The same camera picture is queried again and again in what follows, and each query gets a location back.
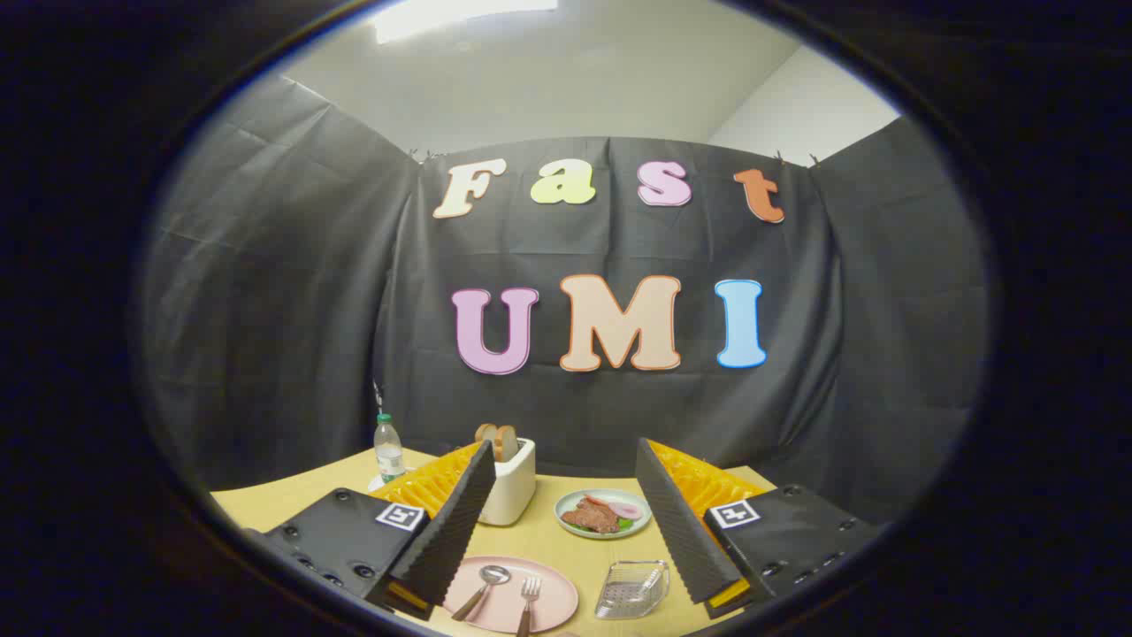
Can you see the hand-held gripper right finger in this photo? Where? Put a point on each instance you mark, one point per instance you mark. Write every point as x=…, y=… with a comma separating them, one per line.
x=676, y=531

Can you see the cream white toaster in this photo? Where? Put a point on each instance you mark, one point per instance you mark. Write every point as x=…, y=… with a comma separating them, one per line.
x=513, y=487

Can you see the white square coaster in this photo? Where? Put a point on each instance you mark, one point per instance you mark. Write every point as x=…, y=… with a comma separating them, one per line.
x=375, y=483

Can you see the brown meat slice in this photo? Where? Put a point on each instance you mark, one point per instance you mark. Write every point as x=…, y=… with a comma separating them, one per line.
x=592, y=518

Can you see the pink round plate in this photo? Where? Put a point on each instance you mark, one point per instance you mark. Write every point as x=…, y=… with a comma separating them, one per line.
x=548, y=593

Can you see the clear plastic water bottle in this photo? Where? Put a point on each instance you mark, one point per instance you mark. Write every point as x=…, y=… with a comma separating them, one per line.
x=388, y=451

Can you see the pale green oval plate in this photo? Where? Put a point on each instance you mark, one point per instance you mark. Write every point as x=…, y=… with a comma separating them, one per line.
x=564, y=509

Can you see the green lettuce leaf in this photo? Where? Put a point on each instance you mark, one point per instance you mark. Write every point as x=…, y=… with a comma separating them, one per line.
x=626, y=525

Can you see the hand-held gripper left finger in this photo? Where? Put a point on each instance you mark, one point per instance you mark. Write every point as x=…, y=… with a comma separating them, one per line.
x=455, y=531

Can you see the toasted bread slice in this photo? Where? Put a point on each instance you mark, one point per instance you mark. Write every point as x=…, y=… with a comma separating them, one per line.
x=507, y=441
x=485, y=433

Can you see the pink ham slice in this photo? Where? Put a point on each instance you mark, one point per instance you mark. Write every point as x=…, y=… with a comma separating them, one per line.
x=628, y=511

